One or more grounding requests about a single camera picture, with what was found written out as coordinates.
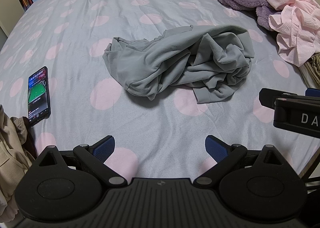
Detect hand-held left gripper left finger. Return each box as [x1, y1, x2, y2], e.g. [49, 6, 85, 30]
[37, 136, 126, 187]

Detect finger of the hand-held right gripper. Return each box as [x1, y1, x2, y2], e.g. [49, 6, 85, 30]
[259, 88, 320, 132]
[305, 88, 320, 98]

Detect light pink garment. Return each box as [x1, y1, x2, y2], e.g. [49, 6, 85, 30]
[262, 0, 320, 67]

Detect grey tank top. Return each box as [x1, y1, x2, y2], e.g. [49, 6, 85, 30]
[102, 25, 255, 105]

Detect brown striped cloth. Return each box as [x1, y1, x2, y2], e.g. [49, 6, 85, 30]
[300, 53, 320, 89]

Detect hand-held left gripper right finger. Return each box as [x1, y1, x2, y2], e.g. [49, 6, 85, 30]
[194, 135, 285, 187]

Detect beige jacket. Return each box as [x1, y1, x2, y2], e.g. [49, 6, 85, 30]
[0, 104, 37, 218]

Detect black smartphone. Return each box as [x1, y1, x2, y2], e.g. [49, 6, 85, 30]
[27, 66, 52, 126]

